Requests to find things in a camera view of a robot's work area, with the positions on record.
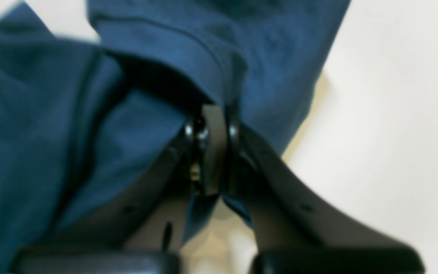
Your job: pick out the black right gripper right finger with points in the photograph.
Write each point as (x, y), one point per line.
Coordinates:
(296, 231)

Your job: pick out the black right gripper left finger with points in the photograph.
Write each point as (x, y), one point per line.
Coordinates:
(141, 230)

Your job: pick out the dark blue t-shirt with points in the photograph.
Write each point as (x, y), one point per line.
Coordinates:
(80, 122)

